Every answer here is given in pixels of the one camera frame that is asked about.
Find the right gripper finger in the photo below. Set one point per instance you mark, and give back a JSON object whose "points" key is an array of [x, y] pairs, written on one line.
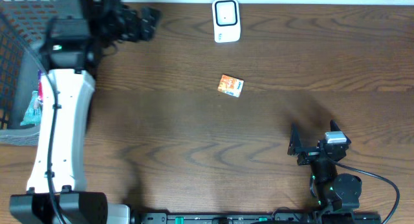
{"points": [[295, 145], [334, 126]]}

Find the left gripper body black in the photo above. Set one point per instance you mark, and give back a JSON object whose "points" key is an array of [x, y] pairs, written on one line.
{"points": [[133, 24]]}

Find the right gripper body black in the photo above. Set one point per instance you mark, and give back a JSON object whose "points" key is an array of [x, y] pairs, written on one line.
{"points": [[308, 155]]}

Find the orange juice carton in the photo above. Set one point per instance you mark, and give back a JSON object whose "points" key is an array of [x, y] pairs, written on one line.
{"points": [[230, 85]]}

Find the red purple snack bag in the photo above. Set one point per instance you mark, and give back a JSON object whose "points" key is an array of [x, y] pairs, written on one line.
{"points": [[40, 89]]}

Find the teal snack packet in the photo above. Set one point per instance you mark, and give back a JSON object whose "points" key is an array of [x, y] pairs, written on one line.
{"points": [[33, 113]]}

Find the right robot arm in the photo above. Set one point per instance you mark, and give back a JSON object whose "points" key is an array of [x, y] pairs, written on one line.
{"points": [[338, 194]]}

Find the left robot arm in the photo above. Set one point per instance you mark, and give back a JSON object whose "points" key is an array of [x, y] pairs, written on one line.
{"points": [[56, 190]]}

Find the grey plastic mesh basket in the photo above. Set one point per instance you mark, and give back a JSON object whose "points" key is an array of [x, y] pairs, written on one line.
{"points": [[19, 33]]}

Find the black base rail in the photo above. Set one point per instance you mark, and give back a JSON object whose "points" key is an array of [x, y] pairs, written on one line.
{"points": [[279, 217]]}

